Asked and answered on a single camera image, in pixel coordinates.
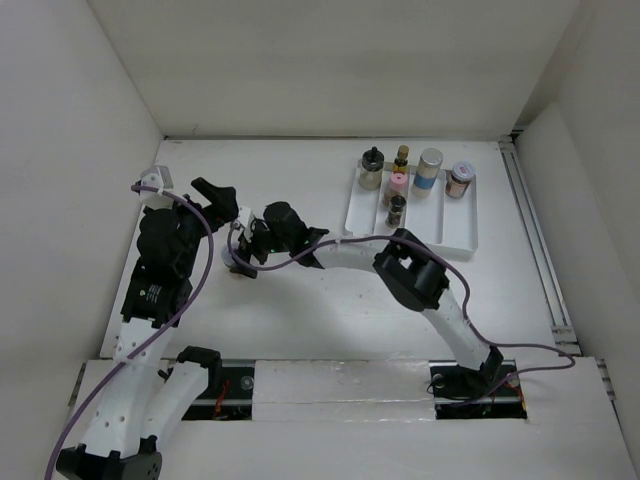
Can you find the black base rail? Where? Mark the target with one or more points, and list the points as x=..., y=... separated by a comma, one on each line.
x=349, y=391

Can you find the yellow label small bottle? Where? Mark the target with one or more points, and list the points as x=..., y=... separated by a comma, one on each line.
x=400, y=164

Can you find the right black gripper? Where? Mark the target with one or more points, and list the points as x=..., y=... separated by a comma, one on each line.
x=246, y=248

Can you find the black lid pepper jar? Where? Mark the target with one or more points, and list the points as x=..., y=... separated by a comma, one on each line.
x=396, y=208

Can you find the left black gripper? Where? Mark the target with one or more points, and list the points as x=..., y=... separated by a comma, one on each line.
x=221, y=200

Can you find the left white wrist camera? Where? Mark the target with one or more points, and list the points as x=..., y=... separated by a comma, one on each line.
x=158, y=178

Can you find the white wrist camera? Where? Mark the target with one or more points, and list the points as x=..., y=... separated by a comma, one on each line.
x=158, y=178
x=245, y=221

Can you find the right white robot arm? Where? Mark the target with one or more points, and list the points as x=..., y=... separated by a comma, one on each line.
x=413, y=274

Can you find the pink lid spice jar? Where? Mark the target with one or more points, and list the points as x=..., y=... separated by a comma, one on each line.
x=395, y=187

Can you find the red label lid jar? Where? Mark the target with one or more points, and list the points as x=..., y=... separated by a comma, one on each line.
x=229, y=256
x=459, y=177

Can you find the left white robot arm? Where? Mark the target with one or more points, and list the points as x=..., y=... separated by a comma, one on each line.
x=116, y=432

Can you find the silver lid blue label jar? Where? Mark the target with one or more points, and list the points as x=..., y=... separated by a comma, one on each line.
x=426, y=172

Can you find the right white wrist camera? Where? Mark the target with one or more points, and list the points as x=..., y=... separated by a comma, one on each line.
x=245, y=221

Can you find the white compartment tray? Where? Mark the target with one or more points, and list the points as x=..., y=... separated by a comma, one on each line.
x=446, y=225

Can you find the black knob lid jar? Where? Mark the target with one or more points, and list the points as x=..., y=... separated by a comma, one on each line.
x=371, y=168

